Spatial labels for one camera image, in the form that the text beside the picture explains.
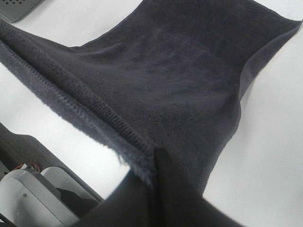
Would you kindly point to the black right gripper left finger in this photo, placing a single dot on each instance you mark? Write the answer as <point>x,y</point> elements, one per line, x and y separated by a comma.
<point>127,206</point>

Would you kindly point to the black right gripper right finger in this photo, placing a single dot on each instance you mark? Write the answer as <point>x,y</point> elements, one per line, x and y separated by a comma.
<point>180,204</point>

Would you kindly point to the dark grey towel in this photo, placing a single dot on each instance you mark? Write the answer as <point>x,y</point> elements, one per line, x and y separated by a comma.
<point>171,75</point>

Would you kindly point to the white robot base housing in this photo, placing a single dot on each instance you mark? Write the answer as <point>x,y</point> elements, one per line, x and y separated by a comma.
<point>51,198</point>

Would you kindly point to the grey perforated plastic basket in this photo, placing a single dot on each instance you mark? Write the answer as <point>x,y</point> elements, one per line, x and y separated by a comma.
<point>15,10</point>

